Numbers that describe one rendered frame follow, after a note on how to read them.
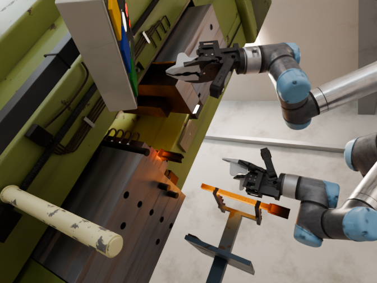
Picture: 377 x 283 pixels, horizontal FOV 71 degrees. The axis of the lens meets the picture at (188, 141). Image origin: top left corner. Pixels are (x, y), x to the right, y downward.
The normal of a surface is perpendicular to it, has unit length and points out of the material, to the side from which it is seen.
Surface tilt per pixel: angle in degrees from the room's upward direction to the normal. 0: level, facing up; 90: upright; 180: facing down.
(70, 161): 90
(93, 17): 150
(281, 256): 90
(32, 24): 90
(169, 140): 90
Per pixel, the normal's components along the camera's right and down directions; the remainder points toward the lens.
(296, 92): 0.12, 0.75
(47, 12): 0.84, 0.14
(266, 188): -0.39, -0.54
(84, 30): 0.13, 0.90
